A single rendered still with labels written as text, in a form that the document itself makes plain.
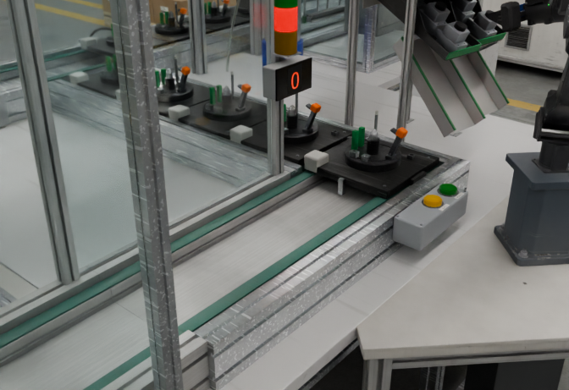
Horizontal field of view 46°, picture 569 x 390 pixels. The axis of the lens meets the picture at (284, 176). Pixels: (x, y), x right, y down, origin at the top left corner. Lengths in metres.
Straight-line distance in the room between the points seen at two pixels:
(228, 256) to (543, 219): 0.66
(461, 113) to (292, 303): 0.84
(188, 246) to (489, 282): 0.62
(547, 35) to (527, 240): 4.22
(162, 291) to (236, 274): 0.44
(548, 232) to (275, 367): 0.66
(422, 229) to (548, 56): 4.35
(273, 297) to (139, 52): 0.57
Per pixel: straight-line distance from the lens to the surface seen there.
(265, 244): 1.41
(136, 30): 0.76
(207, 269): 1.34
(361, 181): 1.55
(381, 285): 1.40
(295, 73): 1.48
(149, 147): 0.80
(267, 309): 1.17
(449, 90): 1.87
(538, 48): 5.70
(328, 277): 1.30
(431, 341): 1.28
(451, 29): 1.73
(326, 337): 1.26
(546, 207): 1.48
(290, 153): 1.68
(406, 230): 1.44
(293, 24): 1.45
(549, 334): 1.36
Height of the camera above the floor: 1.67
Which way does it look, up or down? 27 degrees down
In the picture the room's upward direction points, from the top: straight up
